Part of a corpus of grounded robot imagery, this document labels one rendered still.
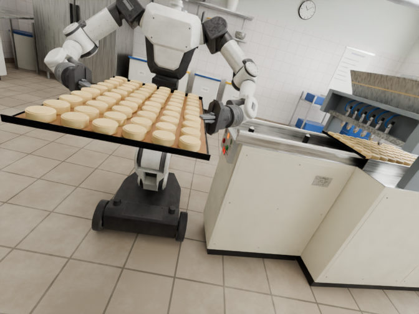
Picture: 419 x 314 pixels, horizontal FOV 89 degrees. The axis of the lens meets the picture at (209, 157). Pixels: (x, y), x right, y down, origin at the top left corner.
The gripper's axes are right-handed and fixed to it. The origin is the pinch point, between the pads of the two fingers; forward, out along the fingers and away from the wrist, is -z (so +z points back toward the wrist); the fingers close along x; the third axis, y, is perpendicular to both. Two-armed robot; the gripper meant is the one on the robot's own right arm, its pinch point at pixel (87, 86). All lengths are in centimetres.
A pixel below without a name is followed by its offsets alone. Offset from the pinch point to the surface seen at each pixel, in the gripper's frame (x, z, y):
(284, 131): -12, -35, 105
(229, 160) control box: -27, -28, 60
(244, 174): -31, -37, 63
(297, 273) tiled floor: -99, -83, 103
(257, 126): -12, -22, 91
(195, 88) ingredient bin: -47, 227, 293
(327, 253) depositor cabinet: -69, -90, 100
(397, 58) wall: 109, -40, 604
